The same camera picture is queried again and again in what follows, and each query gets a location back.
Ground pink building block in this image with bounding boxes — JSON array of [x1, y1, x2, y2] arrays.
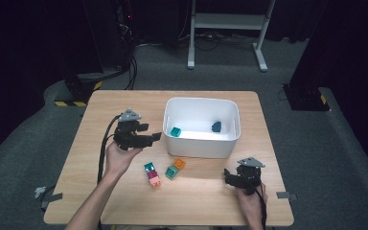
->
[[149, 176, 162, 190]]

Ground person's right hand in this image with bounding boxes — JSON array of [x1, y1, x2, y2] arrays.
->
[[235, 183, 267, 222]]

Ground grey tape strip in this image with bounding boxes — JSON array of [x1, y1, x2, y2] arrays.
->
[[40, 192, 64, 210], [276, 191, 298, 202]]

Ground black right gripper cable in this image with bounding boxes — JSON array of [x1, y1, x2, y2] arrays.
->
[[251, 178, 268, 230]]

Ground black floor cables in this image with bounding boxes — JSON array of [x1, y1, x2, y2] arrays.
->
[[178, 30, 257, 52]]

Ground green building block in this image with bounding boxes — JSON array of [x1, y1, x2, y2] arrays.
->
[[164, 165, 180, 181]]

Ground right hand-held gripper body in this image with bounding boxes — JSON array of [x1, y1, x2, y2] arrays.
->
[[235, 156, 266, 196]]

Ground person's left hand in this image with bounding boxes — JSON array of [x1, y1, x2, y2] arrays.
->
[[103, 142, 144, 180]]

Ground black stand base striped tape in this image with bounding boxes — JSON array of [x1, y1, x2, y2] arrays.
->
[[55, 71, 104, 108]]

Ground white plastic bin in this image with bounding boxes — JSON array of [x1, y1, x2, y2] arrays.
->
[[162, 97, 242, 159]]

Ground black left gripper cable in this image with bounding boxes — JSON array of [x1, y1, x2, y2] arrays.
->
[[97, 114, 123, 230]]

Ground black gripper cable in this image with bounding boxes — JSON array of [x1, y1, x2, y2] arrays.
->
[[251, 178, 268, 230], [97, 114, 123, 230]]

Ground bundle of black cables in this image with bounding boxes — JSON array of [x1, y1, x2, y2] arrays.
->
[[118, 18, 139, 91]]

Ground white metal stand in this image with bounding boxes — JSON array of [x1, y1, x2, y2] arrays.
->
[[187, 0, 276, 73]]

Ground orange building block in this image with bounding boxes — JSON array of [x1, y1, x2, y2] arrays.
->
[[172, 157, 186, 171]]

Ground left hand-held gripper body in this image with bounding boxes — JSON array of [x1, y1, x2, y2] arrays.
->
[[112, 108, 146, 151]]

